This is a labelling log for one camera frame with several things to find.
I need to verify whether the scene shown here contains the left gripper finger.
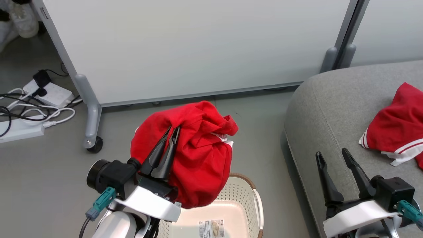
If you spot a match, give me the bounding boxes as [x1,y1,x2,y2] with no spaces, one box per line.
[139,126,173,176]
[150,127,181,180]

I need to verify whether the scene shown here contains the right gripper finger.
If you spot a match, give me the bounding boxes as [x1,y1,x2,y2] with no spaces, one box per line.
[341,148,377,199]
[315,151,345,204]

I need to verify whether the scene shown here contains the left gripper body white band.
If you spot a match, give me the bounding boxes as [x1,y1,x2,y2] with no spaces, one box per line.
[114,174,182,223]

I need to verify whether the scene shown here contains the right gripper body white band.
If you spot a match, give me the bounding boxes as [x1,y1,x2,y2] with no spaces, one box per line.
[323,198,402,238]

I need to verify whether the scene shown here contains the plain red garment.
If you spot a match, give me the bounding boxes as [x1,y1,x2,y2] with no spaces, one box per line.
[130,101,239,209]

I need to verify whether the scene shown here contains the red garment white striped trim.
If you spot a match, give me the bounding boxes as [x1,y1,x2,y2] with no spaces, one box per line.
[359,82,423,170]

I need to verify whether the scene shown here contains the grey fabric sofa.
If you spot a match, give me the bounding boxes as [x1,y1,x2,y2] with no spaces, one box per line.
[284,60,423,238]

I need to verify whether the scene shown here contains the black caster wheel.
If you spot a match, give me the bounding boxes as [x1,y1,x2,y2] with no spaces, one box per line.
[87,136,104,154]

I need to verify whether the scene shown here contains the paper label in basket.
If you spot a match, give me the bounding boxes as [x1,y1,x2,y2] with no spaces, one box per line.
[198,219,225,238]

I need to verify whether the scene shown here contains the grey partition leg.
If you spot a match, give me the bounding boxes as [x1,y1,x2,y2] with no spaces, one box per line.
[74,74,102,149]

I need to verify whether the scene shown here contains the white plastic laundry basket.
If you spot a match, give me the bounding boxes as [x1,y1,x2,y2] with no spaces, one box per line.
[157,173,264,238]

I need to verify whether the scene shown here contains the short white power strip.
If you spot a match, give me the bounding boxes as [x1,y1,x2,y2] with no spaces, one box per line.
[22,78,75,109]

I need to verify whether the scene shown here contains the large white partition panel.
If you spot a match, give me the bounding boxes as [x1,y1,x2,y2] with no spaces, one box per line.
[31,0,359,108]

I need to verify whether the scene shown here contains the long white power strip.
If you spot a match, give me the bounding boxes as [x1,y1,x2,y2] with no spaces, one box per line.
[0,118,45,143]

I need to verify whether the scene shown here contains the black power adapter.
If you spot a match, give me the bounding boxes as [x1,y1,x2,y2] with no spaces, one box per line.
[32,69,52,88]

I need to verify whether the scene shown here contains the narrow white partition panel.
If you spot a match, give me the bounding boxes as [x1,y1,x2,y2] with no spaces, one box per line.
[334,0,423,68]

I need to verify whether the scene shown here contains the teal cable connector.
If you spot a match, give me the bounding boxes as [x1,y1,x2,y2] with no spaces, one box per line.
[85,187,117,221]
[395,199,423,231]

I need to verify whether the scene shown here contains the white power cable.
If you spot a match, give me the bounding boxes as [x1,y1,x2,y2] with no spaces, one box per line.
[0,88,76,129]

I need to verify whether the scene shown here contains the grey partition post foot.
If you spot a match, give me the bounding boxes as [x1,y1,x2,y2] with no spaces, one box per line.
[320,47,338,74]
[339,44,357,69]

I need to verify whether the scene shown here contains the black cable bundle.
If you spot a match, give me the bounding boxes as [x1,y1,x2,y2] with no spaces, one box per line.
[0,93,51,138]

